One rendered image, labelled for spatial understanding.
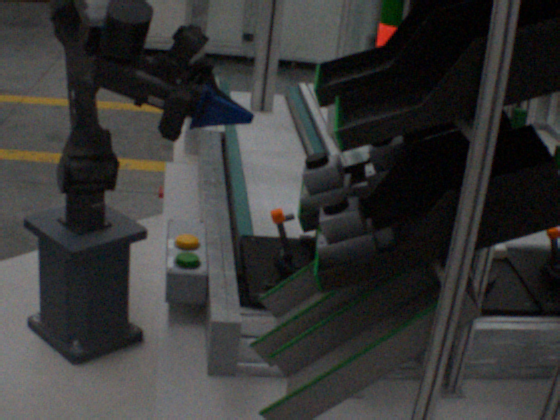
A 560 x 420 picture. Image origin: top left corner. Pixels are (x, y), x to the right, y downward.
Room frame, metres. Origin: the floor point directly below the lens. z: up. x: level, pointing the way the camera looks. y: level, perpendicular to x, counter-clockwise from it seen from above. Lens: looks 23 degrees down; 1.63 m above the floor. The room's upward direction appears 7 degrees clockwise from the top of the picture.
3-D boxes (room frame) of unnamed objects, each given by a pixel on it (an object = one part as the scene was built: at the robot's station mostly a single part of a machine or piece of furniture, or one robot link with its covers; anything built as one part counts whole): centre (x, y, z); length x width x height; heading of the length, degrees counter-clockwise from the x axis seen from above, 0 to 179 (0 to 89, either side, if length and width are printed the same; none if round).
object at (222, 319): (1.56, 0.12, 0.91); 0.89 x 0.06 x 0.11; 8
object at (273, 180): (1.61, -0.05, 0.91); 0.84 x 0.28 x 0.10; 8
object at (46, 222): (1.18, 0.30, 0.96); 0.15 x 0.15 x 0.20; 50
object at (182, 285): (1.36, 0.15, 0.93); 0.21 x 0.07 x 0.06; 8
